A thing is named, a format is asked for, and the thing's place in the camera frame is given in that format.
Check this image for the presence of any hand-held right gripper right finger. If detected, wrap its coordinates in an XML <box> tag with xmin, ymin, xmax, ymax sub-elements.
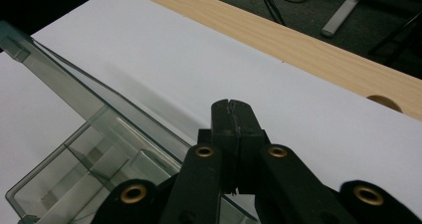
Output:
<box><xmin>229</xmin><ymin>99</ymin><xmax>271</xmax><ymax>195</ymax></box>

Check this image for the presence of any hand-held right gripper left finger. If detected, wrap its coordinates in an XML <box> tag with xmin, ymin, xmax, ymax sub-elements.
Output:
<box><xmin>197</xmin><ymin>99</ymin><xmax>240</xmax><ymax>195</ymax></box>

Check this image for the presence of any smoky clear plastic compartment box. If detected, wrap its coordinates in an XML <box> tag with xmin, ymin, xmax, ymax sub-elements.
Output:
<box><xmin>0</xmin><ymin>19</ymin><xmax>261</xmax><ymax>224</ymax></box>

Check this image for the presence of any white metal stand leg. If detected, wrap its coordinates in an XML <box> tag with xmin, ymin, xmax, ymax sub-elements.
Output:
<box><xmin>320</xmin><ymin>0</ymin><xmax>366</xmax><ymax>38</ymax></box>

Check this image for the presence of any black stand leg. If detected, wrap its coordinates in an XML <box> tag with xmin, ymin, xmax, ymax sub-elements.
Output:
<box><xmin>367</xmin><ymin>10</ymin><xmax>422</xmax><ymax>58</ymax></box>

